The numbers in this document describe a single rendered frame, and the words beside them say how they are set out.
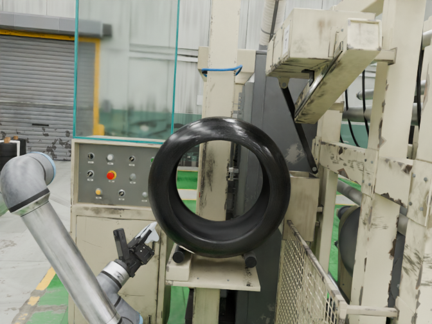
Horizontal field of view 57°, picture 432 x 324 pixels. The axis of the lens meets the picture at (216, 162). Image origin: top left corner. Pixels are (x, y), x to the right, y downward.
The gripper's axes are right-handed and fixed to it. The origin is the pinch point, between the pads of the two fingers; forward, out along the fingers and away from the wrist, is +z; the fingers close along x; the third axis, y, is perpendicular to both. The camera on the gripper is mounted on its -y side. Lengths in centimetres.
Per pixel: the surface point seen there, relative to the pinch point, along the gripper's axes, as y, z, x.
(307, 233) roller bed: 55, 47, 13
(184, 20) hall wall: -97, 706, -623
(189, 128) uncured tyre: -18.7, 28.8, 17.0
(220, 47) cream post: -33, 77, 8
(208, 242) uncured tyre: 18.5, 7.1, 10.4
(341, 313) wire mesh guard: 33, -7, 67
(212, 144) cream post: -1, 51, -7
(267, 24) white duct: -25, 133, -5
